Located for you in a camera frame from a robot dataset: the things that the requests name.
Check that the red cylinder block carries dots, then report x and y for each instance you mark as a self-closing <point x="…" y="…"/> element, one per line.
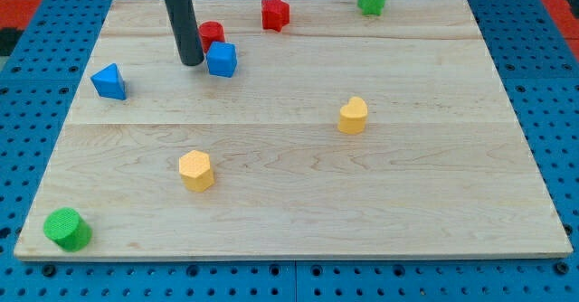
<point x="209" y="32"/>

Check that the yellow hexagon block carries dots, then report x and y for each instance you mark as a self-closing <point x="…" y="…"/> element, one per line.
<point x="196" y="171"/>

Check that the light wooden board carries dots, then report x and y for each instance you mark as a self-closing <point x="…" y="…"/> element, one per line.
<point x="442" y="170"/>

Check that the blue cube block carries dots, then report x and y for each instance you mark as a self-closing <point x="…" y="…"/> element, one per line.
<point x="222" y="59"/>

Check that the green cylinder block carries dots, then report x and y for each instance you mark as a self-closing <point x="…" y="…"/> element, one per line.
<point x="67" y="229"/>

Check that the yellow heart block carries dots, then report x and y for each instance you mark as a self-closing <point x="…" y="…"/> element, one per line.
<point x="353" y="116"/>

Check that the red star block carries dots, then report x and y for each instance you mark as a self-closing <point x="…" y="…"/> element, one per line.
<point x="275" y="14"/>

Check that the blue triangle block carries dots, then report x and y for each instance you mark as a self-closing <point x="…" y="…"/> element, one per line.
<point x="109" y="83"/>

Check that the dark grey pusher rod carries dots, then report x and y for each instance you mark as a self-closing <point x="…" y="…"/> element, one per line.
<point x="181" y="15"/>

